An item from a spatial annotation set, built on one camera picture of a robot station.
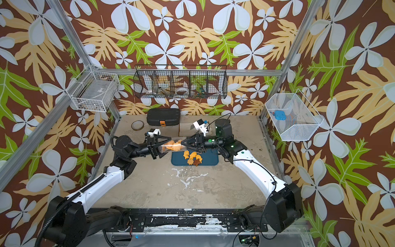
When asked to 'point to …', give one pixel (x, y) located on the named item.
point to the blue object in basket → (280, 115)
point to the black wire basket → (180, 81)
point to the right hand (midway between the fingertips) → (184, 146)
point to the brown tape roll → (137, 125)
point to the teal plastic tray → (210, 157)
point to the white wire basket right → (293, 116)
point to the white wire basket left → (93, 90)
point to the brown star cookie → (196, 162)
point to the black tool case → (163, 116)
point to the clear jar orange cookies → (172, 145)
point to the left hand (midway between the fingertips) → (171, 143)
